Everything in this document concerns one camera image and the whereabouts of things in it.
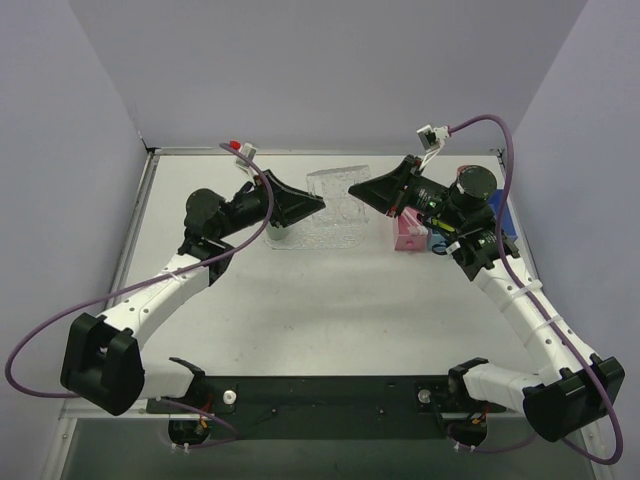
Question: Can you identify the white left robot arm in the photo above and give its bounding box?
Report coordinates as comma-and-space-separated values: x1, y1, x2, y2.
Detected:
61, 171, 325, 416

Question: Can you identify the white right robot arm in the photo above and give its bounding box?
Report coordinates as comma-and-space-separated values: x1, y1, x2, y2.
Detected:
348, 155, 625, 442

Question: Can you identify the large clear textured tray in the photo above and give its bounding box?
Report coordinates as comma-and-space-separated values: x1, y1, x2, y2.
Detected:
262, 216, 368, 250

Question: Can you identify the green plastic cup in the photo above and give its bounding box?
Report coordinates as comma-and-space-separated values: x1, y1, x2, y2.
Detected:
266, 224, 289, 242

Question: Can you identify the light blue organizer box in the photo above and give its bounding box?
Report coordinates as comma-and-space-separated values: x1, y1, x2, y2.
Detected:
423, 219, 453, 255

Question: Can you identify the dark blue organizer box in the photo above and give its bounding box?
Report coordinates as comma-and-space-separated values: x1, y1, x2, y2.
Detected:
488, 189, 518, 242

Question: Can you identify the pink organizer box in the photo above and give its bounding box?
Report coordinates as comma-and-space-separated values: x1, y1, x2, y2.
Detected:
392, 208, 430, 252

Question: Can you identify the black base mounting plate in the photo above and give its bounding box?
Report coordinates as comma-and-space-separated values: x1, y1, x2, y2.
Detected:
144, 375, 507, 441

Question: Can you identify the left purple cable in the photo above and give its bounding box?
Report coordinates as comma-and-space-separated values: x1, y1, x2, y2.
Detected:
4, 142, 276, 449

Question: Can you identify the purple cable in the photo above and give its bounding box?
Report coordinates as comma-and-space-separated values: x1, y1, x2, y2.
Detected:
4, 142, 276, 449
447, 114, 624, 466

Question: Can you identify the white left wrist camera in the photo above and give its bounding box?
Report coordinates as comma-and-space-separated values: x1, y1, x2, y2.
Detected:
229, 140, 257, 176

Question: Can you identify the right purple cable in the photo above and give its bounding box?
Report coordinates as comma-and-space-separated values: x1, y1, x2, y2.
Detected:
447, 114, 624, 466

